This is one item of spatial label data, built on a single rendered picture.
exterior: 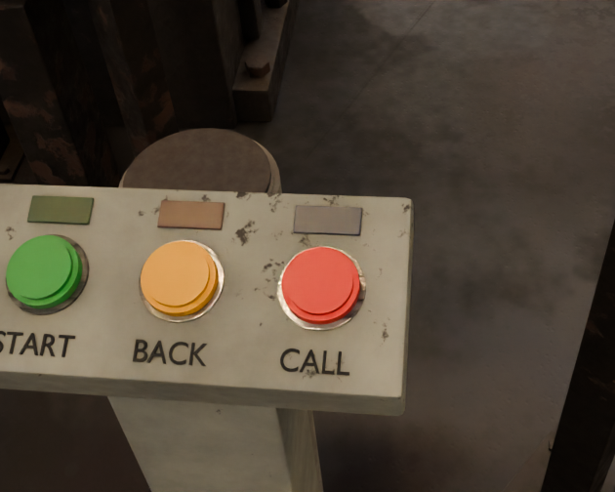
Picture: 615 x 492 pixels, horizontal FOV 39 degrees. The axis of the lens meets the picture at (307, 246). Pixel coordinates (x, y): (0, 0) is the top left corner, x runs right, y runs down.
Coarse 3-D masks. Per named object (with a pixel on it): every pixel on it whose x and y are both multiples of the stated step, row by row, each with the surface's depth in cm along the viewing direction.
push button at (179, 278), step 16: (160, 256) 46; (176, 256) 46; (192, 256) 46; (208, 256) 46; (144, 272) 46; (160, 272) 46; (176, 272) 45; (192, 272) 45; (208, 272) 45; (144, 288) 46; (160, 288) 45; (176, 288) 45; (192, 288) 45; (208, 288) 45; (160, 304) 45; (176, 304) 45; (192, 304) 45
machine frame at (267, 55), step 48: (192, 0) 128; (240, 0) 143; (288, 0) 158; (96, 48) 137; (192, 48) 134; (240, 48) 147; (288, 48) 158; (96, 96) 144; (192, 96) 142; (240, 96) 143
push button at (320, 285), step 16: (304, 256) 45; (320, 256) 45; (336, 256) 45; (288, 272) 45; (304, 272) 45; (320, 272) 45; (336, 272) 44; (352, 272) 45; (288, 288) 44; (304, 288) 44; (320, 288) 44; (336, 288) 44; (352, 288) 44; (288, 304) 44; (304, 304) 44; (320, 304) 44; (336, 304) 44; (352, 304) 44; (304, 320) 45; (320, 320) 44; (336, 320) 44
